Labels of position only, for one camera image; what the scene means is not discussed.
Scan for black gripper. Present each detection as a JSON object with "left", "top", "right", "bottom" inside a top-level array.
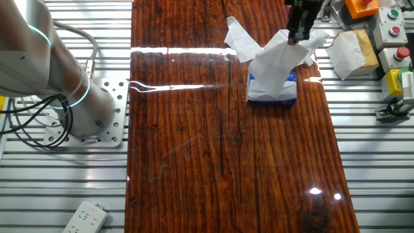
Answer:
[{"left": 284, "top": 0, "right": 325, "bottom": 45}]

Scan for white paper napkin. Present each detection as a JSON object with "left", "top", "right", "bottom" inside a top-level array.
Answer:
[
  {"left": 248, "top": 29, "right": 311, "bottom": 99},
  {"left": 247, "top": 78, "right": 298, "bottom": 101},
  {"left": 325, "top": 30, "right": 368, "bottom": 81}
]

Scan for crumpled white napkin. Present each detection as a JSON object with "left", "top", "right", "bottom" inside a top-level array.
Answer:
[{"left": 299, "top": 28, "right": 331, "bottom": 67}]

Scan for folded flat white napkin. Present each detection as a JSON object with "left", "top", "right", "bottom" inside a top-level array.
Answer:
[{"left": 224, "top": 16, "right": 265, "bottom": 63}]

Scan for orange button box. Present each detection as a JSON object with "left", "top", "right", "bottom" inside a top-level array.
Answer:
[{"left": 345, "top": 0, "right": 381, "bottom": 19}]

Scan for blue tissue pack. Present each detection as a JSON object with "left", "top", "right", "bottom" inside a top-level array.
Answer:
[{"left": 246, "top": 68, "right": 298, "bottom": 106}]

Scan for yellow tissue pack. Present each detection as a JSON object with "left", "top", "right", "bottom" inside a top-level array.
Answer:
[{"left": 351, "top": 28, "right": 380, "bottom": 78}]

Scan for grey box flat red button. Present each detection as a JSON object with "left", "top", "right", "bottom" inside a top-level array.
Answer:
[{"left": 373, "top": 21, "right": 409, "bottom": 51}]

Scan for grey box red mushroom button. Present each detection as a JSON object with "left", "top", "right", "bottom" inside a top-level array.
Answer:
[{"left": 377, "top": 46, "right": 413, "bottom": 74}]

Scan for grey box green button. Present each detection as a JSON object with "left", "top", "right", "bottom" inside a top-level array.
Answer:
[{"left": 377, "top": 6, "right": 406, "bottom": 26}]

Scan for yellow button box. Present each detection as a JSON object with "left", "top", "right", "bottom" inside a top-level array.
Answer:
[{"left": 380, "top": 66, "right": 409, "bottom": 102}]

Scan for glossy wooden board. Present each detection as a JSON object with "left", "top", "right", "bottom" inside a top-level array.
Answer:
[{"left": 124, "top": 0, "right": 360, "bottom": 233}]

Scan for white power strip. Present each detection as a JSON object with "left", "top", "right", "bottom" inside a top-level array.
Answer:
[{"left": 61, "top": 200, "right": 109, "bottom": 233}]

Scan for metal camera mount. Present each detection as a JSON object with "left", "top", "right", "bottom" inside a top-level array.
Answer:
[{"left": 375, "top": 96, "right": 414, "bottom": 123}]

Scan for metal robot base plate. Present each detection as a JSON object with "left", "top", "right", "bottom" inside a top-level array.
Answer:
[{"left": 43, "top": 77, "right": 129, "bottom": 149}]

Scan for grey cable with metal connector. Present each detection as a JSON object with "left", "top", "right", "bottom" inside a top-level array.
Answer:
[{"left": 50, "top": 19, "right": 99, "bottom": 80}]

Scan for black base cables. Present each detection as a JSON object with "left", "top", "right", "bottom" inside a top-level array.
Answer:
[{"left": 0, "top": 93, "right": 74, "bottom": 148}]

